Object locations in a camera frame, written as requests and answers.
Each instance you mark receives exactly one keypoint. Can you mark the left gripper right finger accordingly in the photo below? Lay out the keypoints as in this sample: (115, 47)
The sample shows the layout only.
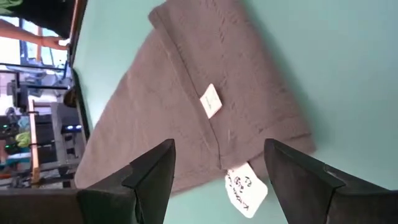
(311, 199)

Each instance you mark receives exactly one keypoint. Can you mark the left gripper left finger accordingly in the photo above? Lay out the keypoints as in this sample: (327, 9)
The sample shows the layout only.
(149, 186)

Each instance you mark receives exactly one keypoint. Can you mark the grey towel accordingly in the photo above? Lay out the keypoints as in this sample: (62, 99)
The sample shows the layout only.
(186, 77)

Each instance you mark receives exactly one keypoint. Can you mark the white handwritten paper tag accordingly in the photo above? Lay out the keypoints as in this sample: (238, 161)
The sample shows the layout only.
(245, 189)

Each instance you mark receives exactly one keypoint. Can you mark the small white fabric label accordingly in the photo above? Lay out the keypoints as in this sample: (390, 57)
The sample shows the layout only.
(211, 101)

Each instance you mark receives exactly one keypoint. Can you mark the teal table mat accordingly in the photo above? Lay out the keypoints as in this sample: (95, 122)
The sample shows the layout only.
(342, 77)

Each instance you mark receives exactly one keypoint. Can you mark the person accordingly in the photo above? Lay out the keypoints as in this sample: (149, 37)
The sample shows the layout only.
(46, 15)

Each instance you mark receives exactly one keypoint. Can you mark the black table frame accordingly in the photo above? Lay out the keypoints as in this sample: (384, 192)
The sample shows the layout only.
(80, 93)

